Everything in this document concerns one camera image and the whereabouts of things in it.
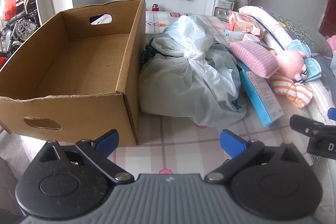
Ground checked bed sheet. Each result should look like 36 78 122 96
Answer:
113 11 336 224

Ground pink knitted cloth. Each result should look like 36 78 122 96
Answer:
229 40 279 79

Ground white water dispenser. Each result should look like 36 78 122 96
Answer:
205 0 235 22

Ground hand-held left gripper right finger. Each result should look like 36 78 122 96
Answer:
205 130 306 185

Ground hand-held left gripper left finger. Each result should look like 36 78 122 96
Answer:
33 130 134 185

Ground white plastic bottle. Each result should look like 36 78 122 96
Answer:
242 33 261 43

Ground brown cardboard box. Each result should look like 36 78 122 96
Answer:
0 0 147 146

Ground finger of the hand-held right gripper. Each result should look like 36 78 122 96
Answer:
289 114 336 141

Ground pink pig plush toy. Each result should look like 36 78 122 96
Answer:
270 40 322 109

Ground pink wipes pack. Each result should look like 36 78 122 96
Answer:
228 11 265 37

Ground white plastic bag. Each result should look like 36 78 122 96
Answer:
138 15 247 128

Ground red plastic bag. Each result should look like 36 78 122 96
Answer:
2 0 17 21

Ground light blue carton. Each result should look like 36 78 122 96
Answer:
238 63 285 127

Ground grey floral pillow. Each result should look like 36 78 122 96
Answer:
270 13 334 58

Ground white quilted blanket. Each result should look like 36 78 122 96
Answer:
238 5 336 125

